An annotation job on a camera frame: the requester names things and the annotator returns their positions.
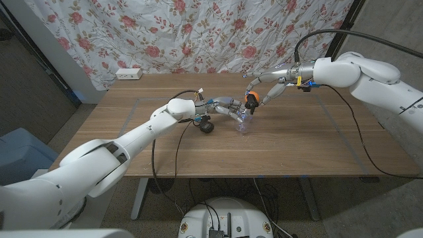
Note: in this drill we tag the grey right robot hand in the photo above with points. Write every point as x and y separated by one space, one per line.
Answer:
281 74

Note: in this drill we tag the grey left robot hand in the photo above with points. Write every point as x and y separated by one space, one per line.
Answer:
219 105

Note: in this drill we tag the clear spray bottle black top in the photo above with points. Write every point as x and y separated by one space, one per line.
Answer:
252 102

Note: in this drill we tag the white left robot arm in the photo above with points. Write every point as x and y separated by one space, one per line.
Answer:
148 129

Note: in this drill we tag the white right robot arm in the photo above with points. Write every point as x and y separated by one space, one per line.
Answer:
370 79

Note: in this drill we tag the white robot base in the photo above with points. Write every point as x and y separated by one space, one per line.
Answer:
228 215

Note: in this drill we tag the orange fruit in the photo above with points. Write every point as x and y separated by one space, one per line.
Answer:
248 93

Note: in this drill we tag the floral backdrop cloth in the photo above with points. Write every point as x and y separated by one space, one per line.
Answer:
198 33

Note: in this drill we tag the white power strip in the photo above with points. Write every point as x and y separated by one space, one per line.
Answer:
129 74

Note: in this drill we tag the white table leg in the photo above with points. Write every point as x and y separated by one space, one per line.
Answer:
138 201

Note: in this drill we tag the grey table leg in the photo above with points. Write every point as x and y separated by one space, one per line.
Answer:
310 201

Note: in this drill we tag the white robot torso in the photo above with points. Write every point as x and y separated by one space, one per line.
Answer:
66 234

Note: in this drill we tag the blue plastic bin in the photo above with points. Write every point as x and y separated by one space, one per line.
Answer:
20 152

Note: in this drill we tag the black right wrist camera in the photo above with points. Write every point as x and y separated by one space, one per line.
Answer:
307 88

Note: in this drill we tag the black backdrop frame pole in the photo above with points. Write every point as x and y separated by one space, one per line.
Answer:
342 33
53 72

